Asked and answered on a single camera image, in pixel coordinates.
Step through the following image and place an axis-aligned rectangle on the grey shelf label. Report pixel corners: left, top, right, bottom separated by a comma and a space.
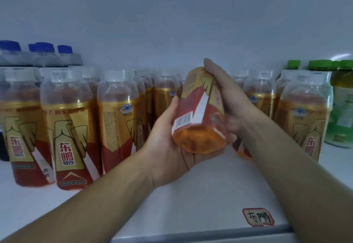
242, 207, 275, 228

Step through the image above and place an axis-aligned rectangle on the gold red drink bottle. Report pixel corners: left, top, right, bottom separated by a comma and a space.
171, 67, 228, 155

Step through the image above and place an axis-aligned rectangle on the person's right forearm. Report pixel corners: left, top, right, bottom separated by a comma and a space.
243, 118, 353, 243

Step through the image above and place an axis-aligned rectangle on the row of amber drink bottles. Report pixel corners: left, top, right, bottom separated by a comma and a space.
0, 66, 334, 191

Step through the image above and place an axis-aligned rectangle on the person's left forearm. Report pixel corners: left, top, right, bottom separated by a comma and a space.
0, 157, 155, 243

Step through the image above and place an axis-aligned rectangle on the person's left hand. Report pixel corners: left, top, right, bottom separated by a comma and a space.
138, 95, 227, 189

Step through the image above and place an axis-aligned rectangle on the white metal shelf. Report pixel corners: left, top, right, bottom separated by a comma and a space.
0, 0, 353, 243

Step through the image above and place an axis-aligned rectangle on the group of blue-capped cola bottles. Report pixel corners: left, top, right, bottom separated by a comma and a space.
0, 40, 84, 161

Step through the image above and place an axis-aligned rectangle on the person's right hand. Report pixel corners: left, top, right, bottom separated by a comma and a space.
203, 58, 264, 139

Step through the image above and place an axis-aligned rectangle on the row of green-capped bottles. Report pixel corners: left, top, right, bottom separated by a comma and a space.
284, 59, 353, 148

